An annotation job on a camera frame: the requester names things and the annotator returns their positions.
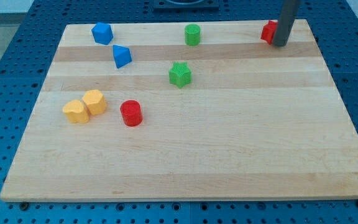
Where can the wooden board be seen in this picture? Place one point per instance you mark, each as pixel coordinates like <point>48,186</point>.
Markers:
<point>257,122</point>

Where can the green star block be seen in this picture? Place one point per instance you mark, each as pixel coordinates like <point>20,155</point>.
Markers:
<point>180,74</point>

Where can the red cylinder block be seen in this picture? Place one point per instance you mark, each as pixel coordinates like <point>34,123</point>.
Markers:
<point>131,113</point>

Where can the blue triangle block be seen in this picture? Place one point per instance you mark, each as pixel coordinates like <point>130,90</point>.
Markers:
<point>122,55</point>

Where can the green cylinder block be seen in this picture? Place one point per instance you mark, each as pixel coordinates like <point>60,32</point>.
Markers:
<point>192,34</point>

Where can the yellow hexagon block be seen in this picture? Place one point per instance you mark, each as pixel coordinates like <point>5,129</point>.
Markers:
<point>95,102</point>

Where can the yellow heart block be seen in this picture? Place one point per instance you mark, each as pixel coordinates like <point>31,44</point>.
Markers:
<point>76,112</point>

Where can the red star block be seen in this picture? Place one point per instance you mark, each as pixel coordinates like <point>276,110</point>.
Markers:
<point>268,31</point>

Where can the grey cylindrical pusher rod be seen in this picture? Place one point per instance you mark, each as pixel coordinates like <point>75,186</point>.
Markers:
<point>285,22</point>

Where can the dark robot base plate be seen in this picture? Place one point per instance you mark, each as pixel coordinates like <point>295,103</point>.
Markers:
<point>164,5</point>

